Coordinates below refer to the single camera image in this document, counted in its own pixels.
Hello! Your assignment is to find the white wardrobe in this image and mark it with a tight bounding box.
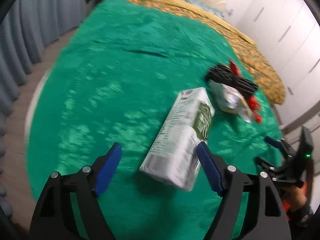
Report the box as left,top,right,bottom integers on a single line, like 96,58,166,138
225,0,320,135

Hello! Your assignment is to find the red shiny wrapper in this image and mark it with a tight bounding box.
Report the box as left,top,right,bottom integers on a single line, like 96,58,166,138
229,59,263,124

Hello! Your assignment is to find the grey blue curtain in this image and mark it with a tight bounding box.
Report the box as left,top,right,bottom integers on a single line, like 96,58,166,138
0,0,87,218

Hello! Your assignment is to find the person's right forearm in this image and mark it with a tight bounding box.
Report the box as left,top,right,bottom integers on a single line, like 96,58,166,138
282,182,313,227

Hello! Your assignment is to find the green white drink carton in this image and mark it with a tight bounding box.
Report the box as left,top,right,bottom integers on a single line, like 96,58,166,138
139,87,215,192

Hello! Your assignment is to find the green floral tablecloth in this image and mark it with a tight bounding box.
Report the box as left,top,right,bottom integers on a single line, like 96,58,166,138
26,0,283,240

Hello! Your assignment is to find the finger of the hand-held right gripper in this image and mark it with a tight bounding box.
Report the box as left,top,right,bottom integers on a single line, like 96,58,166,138
264,136,285,149

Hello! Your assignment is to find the black mesh net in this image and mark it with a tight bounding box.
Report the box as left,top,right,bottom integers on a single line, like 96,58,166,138
205,64,259,101

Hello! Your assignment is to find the white wrapper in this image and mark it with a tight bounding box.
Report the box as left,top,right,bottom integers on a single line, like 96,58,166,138
209,80,254,123

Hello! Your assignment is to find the orange pumpkin print quilt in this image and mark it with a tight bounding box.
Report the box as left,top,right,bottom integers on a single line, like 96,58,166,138
107,0,286,105

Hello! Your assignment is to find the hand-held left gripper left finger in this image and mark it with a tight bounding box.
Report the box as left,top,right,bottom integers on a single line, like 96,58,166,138
29,142,123,240

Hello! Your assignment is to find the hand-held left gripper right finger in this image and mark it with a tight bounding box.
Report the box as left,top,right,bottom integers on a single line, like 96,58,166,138
196,141,292,240

